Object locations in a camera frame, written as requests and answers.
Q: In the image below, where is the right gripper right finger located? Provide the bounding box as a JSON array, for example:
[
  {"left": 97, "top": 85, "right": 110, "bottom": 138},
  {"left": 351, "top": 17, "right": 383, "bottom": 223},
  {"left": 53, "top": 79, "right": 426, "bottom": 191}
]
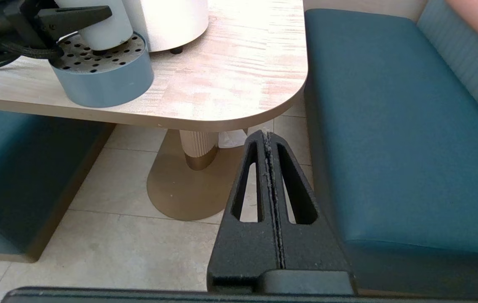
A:
[{"left": 267, "top": 131, "right": 353, "bottom": 273}]

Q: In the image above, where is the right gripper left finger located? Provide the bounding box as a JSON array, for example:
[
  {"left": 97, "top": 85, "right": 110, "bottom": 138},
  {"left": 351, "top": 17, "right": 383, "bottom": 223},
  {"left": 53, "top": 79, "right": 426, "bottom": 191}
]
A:
[{"left": 207, "top": 130, "right": 283, "bottom": 294}]

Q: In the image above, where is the grey-blue plastic cup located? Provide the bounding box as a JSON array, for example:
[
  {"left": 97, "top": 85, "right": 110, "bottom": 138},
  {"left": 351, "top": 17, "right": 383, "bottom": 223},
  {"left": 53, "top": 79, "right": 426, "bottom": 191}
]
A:
[{"left": 54, "top": 0, "right": 134, "bottom": 51}]

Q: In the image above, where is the round blue perforated drip tray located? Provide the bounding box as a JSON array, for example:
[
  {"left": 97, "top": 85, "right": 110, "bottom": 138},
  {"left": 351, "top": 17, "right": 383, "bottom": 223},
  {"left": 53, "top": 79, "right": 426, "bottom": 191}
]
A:
[{"left": 50, "top": 32, "right": 155, "bottom": 108}]

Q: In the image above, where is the crumpled white tissue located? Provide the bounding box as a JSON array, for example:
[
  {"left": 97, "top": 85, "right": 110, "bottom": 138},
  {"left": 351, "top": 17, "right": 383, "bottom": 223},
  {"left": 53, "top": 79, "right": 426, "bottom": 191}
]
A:
[{"left": 218, "top": 130, "right": 248, "bottom": 149}]

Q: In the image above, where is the blue bench sofa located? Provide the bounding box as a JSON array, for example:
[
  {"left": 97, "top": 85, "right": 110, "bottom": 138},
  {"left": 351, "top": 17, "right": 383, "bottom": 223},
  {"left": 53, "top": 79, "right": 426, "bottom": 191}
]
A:
[
  {"left": 304, "top": 0, "right": 478, "bottom": 299},
  {"left": 0, "top": 107, "right": 115, "bottom": 263}
]

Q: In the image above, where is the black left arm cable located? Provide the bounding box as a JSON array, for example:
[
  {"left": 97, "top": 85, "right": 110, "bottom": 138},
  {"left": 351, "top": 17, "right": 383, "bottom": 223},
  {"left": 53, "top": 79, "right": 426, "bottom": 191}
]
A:
[{"left": 0, "top": 34, "right": 63, "bottom": 72}]

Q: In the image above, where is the table pedestal base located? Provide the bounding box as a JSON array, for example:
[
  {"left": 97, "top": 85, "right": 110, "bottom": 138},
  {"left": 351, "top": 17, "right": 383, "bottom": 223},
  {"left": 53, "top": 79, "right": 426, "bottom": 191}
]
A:
[{"left": 146, "top": 128, "right": 264, "bottom": 221}]

